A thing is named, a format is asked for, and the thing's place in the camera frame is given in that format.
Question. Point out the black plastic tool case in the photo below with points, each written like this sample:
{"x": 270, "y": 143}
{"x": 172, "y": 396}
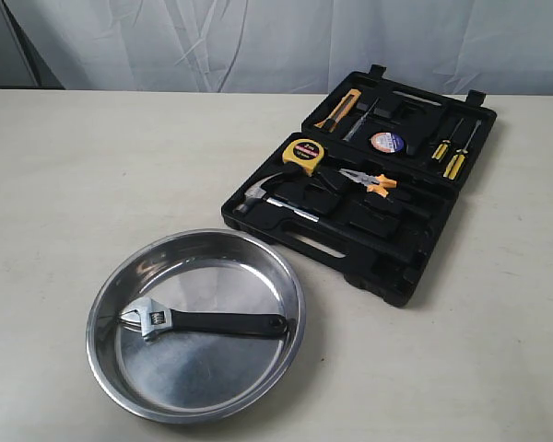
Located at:
{"x": 413, "y": 215}

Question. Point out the adjustable wrench black handle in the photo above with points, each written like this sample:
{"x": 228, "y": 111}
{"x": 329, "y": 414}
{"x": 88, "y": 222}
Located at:
{"x": 151, "y": 319}

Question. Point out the yellow tape measure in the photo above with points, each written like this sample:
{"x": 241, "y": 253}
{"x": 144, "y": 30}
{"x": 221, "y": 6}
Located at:
{"x": 305, "y": 153}

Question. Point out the silver tester pen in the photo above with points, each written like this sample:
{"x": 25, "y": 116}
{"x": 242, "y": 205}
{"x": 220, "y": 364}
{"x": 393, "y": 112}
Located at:
{"x": 360, "y": 121}

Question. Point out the roll of electrical tape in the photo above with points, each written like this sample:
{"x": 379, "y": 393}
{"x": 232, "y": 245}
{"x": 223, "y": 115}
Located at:
{"x": 387, "y": 142}

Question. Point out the yellow utility knife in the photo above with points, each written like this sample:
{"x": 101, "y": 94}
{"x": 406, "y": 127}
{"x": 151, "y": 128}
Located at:
{"x": 341, "y": 110}

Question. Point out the round stainless steel tray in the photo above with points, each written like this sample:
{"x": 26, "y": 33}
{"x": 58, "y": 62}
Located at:
{"x": 195, "y": 377}

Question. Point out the white backdrop cloth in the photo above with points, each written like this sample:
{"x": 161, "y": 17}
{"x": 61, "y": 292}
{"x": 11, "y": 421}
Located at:
{"x": 448, "y": 47}

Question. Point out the claw hammer black handle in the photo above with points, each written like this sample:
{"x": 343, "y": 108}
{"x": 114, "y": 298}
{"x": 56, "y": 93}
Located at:
{"x": 256, "y": 194}

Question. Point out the pliers with yellow handles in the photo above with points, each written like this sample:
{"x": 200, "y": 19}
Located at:
{"x": 380, "y": 184}

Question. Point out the yellow handled screwdriver short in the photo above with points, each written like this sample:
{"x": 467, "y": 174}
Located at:
{"x": 445, "y": 143}

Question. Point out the yellow handled screwdriver long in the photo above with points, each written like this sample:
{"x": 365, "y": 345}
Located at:
{"x": 454, "y": 166}

